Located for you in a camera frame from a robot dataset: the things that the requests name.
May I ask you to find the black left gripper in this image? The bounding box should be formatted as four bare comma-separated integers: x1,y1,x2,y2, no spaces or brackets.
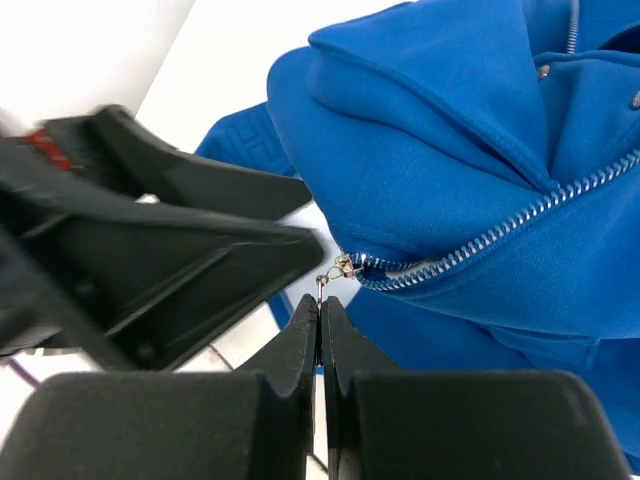
1,114,324,370

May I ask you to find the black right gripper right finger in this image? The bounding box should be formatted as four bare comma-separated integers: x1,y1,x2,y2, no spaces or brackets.
320,298,631,479

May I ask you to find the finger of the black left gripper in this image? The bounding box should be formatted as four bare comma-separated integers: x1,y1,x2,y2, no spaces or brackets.
49,105,311,220

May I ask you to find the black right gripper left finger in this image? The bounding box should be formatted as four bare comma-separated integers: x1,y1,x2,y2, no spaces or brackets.
1,295,317,479

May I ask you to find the silver zipper pull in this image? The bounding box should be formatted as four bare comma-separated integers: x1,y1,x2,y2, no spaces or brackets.
316,254,363,304

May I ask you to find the blue zip-up jacket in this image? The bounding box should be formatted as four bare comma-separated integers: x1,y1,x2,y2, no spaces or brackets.
197,1,639,470

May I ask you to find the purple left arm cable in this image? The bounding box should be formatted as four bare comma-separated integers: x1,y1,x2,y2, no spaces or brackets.
6,359,41,387

